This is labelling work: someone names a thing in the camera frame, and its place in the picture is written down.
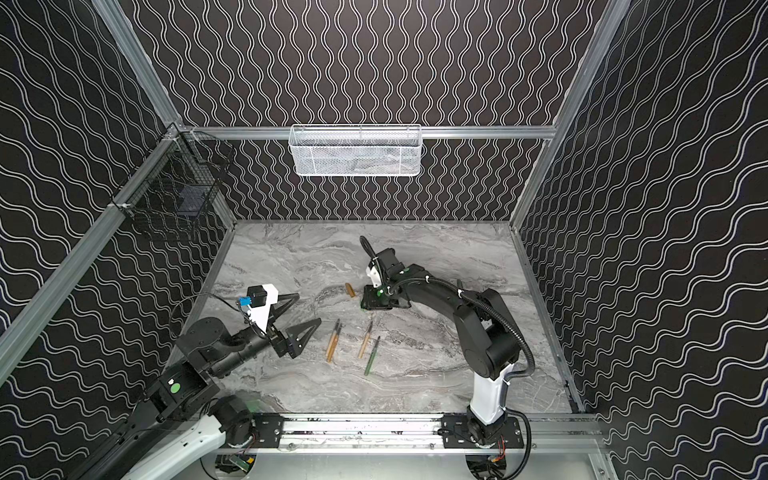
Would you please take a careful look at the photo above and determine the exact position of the black wire mesh basket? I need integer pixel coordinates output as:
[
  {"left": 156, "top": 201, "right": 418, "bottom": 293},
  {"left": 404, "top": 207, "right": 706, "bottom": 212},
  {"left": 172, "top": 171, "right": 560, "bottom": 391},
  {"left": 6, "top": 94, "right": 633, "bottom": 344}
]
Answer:
[{"left": 116, "top": 124, "right": 235, "bottom": 244}]

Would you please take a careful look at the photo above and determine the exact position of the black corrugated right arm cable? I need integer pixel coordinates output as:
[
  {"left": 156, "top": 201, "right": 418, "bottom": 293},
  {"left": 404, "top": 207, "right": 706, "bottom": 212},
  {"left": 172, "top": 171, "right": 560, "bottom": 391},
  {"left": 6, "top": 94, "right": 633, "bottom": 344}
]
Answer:
[{"left": 358, "top": 235, "right": 536, "bottom": 379}]

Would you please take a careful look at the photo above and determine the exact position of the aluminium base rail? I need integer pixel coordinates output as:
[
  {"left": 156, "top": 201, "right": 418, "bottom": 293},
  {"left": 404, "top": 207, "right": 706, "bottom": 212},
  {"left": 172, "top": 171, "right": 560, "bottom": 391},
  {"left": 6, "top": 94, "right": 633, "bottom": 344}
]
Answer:
[{"left": 119, "top": 411, "right": 607, "bottom": 455}]

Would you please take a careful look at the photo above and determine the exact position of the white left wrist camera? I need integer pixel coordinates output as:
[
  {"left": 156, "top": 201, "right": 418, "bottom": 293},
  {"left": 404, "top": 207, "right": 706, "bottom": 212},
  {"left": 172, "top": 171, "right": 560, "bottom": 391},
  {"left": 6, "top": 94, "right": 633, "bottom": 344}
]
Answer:
[{"left": 237, "top": 284, "right": 279, "bottom": 333}]

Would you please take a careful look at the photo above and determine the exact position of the green pen middle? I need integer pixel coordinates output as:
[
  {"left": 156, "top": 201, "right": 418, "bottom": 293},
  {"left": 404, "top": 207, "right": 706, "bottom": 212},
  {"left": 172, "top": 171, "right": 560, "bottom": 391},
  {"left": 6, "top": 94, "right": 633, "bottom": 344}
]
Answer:
[{"left": 364, "top": 336, "right": 381, "bottom": 376}]

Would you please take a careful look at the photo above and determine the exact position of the white wire mesh basket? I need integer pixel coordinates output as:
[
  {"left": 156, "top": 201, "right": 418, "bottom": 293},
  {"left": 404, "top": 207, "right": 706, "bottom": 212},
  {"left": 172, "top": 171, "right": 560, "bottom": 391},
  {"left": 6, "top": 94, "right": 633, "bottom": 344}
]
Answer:
[{"left": 288, "top": 124, "right": 423, "bottom": 177}]

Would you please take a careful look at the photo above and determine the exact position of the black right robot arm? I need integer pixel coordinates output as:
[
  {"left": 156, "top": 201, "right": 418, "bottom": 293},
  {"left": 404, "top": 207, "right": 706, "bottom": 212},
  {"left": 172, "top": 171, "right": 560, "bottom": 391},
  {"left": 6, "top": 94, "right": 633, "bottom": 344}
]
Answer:
[{"left": 360, "top": 237, "right": 535, "bottom": 445}]

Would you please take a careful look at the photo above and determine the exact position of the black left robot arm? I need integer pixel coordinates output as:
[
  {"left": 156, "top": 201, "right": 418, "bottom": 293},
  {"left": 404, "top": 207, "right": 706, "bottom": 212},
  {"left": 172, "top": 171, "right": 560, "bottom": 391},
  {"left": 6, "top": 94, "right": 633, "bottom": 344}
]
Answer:
[{"left": 69, "top": 293, "right": 322, "bottom": 479}]

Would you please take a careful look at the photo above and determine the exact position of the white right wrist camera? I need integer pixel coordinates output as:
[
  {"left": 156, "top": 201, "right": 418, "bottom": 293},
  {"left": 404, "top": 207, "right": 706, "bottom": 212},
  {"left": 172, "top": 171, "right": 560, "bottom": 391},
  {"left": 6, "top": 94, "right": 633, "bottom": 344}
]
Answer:
[{"left": 366, "top": 265, "right": 382, "bottom": 288}]

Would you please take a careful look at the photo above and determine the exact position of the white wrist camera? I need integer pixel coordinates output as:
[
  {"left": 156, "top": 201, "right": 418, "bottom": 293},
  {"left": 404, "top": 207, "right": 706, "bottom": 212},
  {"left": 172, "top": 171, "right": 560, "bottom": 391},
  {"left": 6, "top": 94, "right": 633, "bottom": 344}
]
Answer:
[
  {"left": 366, "top": 265, "right": 382, "bottom": 288},
  {"left": 237, "top": 284, "right": 279, "bottom": 333}
]

